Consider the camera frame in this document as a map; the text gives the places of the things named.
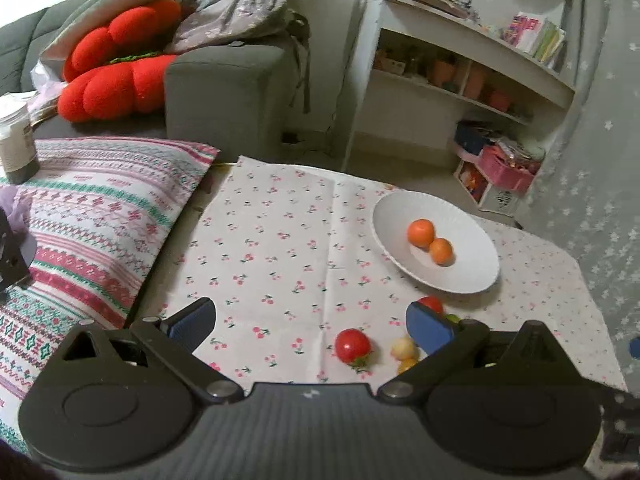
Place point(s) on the red flower plush pillow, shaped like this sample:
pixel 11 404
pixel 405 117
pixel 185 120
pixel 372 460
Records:
pixel 118 68

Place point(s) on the dark red tomato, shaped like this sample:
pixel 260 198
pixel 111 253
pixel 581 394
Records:
pixel 432 303

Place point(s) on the grey floral backpack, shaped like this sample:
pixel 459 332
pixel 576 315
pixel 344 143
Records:
pixel 219 22

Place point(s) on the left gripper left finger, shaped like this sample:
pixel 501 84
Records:
pixel 172 342

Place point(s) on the pink plastic basket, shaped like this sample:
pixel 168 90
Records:
pixel 499 173

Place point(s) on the cherry print tablecloth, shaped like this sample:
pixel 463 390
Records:
pixel 289 259

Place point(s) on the dark blue storage box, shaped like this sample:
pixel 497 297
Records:
pixel 473 135

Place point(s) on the white shelf unit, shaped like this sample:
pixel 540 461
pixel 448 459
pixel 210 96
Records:
pixel 419 68

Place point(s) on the green tomato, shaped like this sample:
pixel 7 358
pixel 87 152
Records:
pixel 452 318

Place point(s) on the white printed storage box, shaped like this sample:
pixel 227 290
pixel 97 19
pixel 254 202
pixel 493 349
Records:
pixel 486 196

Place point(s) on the white ribbed plate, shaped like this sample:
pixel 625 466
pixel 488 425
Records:
pixel 476 263

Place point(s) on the red tomato with stem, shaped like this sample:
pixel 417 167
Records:
pixel 353 348

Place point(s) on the olive brown tomato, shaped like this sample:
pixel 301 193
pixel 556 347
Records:
pixel 406 364

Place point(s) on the large orange tomato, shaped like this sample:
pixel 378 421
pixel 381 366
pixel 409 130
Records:
pixel 421 233

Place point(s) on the striped patterned cushion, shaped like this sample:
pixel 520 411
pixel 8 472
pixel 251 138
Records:
pixel 100 209

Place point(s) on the brown longan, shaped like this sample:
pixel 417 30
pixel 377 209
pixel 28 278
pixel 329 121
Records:
pixel 403 349

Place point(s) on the grey sofa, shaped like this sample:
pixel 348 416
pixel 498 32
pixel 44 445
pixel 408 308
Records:
pixel 235 98

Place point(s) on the white jar dark base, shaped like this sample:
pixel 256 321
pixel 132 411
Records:
pixel 17 148

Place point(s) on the white floral curtain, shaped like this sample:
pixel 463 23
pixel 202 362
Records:
pixel 586 196

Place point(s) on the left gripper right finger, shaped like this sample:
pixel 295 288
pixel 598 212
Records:
pixel 449 348

